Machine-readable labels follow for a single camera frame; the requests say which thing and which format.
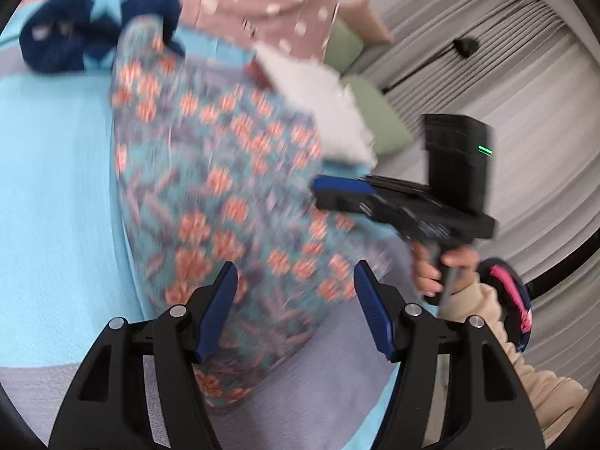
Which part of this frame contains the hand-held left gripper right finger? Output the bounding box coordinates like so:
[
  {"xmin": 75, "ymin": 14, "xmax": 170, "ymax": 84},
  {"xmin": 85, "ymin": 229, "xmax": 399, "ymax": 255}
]
[{"xmin": 353, "ymin": 259, "xmax": 547, "ymax": 450}]

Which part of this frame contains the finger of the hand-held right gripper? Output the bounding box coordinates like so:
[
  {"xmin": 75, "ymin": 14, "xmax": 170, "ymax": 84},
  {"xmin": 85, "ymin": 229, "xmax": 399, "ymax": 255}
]
[
  {"xmin": 312, "ymin": 174, "xmax": 427, "ymax": 198},
  {"xmin": 315, "ymin": 191, "xmax": 413, "ymax": 240}
]

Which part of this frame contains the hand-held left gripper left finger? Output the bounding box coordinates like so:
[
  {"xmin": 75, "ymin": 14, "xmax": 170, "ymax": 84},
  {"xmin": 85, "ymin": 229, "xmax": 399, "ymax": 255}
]
[{"xmin": 48, "ymin": 261, "xmax": 239, "ymax": 450}]

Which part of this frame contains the floral long-sleeved shirt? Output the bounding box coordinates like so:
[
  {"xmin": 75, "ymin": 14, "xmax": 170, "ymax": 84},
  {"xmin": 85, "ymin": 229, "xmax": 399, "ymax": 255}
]
[{"xmin": 109, "ymin": 13, "xmax": 408, "ymax": 408}]

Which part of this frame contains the person's right forearm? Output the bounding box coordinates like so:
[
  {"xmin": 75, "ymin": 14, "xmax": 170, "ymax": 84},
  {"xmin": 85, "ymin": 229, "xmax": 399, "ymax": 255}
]
[{"xmin": 436, "ymin": 267, "xmax": 589, "ymax": 437}]

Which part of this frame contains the person's right hand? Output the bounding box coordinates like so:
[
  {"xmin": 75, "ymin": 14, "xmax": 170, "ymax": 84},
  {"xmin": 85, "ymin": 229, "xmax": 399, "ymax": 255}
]
[{"xmin": 411, "ymin": 243, "xmax": 480, "ymax": 297}]

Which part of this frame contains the white folded garment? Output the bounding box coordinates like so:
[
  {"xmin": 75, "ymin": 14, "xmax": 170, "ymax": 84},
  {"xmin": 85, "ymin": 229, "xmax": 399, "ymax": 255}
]
[{"xmin": 253, "ymin": 42, "xmax": 376, "ymax": 165}]

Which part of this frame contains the black floor lamp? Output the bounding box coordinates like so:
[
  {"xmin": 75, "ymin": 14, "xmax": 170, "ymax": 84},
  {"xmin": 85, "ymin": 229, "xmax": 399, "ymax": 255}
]
[{"xmin": 382, "ymin": 39, "xmax": 480, "ymax": 95}]

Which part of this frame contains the grey curtain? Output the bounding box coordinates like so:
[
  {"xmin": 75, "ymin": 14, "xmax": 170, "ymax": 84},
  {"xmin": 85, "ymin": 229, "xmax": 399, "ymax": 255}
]
[{"xmin": 356, "ymin": 0, "xmax": 600, "ymax": 385}]

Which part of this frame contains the green ribbed pillow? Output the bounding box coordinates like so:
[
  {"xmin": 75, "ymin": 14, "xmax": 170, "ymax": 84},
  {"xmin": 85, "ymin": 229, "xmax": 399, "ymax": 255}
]
[{"xmin": 324, "ymin": 19, "xmax": 366, "ymax": 76}]

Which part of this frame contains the pink pillow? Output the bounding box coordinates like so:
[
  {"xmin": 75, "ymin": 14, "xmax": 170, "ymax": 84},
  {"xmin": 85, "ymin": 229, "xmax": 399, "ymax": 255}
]
[{"xmin": 340, "ymin": 0, "xmax": 395, "ymax": 48}]

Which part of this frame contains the blue patterned bedsheet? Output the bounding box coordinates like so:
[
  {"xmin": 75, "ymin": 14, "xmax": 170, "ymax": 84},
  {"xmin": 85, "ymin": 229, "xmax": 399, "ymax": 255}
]
[{"xmin": 0, "ymin": 0, "xmax": 423, "ymax": 450}]

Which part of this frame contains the pink polka dot cloth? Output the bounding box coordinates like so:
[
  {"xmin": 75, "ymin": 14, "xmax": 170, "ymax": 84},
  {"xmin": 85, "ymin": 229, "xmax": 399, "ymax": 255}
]
[{"xmin": 44, "ymin": 0, "xmax": 343, "ymax": 64}]

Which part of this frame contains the navy star-print garment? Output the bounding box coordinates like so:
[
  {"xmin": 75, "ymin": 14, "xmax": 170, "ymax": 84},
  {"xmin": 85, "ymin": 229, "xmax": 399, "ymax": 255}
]
[{"xmin": 19, "ymin": 0, "xmax": 186, "ymax": 73}]

